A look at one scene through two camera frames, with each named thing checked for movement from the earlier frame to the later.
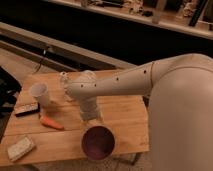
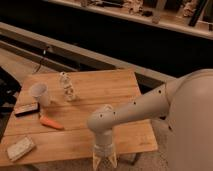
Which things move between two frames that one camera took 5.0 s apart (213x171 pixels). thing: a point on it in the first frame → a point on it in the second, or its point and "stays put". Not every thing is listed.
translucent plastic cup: x=39 y=91 stays put
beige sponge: x=20 y=148 stays put
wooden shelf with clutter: x=189 y=16 stays put
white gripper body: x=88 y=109 → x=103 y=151
